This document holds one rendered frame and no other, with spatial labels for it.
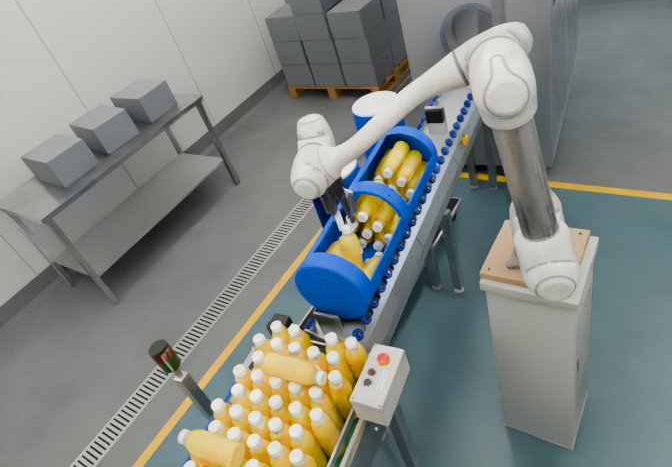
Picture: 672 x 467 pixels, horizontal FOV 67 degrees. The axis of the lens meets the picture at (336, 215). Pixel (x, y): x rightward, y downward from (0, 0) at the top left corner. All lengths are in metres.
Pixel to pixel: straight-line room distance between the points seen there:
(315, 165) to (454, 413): 1.69
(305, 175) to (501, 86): 0.54
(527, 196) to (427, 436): 1.56
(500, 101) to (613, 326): 2.00
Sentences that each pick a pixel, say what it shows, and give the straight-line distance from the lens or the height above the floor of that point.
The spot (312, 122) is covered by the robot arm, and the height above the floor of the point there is 1.71.
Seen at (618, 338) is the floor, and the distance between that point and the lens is 2.97.
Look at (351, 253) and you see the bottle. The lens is 1.76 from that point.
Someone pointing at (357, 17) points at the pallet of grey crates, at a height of 0.86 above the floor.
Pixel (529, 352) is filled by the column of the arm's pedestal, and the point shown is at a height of 0.65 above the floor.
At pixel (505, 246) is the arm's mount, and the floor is 1.02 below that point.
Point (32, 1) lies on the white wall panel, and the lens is 4.79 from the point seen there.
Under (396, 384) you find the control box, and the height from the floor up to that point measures 1.06.
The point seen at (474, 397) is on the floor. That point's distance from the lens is 2.75.
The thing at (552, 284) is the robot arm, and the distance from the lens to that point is 1.53.
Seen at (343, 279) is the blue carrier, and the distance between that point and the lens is 1.71.
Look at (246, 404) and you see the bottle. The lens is 1.71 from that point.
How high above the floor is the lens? 2.37
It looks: 37 degrees down
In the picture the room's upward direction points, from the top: 20 degrees counter-clockwise
